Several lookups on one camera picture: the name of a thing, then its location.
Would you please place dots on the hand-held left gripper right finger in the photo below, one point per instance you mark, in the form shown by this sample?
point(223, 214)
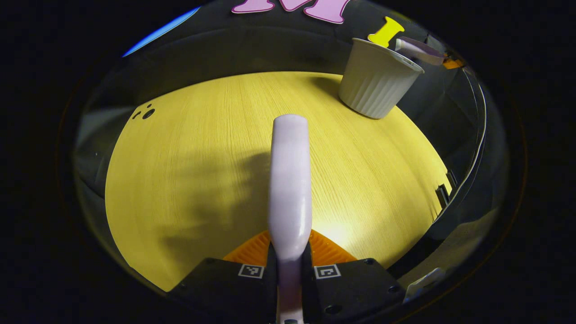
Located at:
point(355, 288)

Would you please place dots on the pale purple dustpan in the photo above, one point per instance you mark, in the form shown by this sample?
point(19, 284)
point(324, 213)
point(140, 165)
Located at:
point(420, 50)

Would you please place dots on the pale purple small broom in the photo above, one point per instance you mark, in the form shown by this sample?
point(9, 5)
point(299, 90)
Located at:
point(290, 180)

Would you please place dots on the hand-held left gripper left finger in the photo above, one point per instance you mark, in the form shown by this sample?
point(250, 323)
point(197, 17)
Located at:
point(225, 288)

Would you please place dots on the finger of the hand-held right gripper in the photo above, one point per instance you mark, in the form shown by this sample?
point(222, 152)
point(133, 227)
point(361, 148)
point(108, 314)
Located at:
point(452, 63)

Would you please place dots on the yellow wooden desktop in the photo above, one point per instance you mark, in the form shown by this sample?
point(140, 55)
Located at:
point(189, 180)

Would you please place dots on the white plastic piece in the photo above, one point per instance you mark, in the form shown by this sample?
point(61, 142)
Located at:
point(423, 281)

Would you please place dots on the white ribbed garbage bin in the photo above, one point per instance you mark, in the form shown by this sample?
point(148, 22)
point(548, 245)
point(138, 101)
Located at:
point(375, 81)

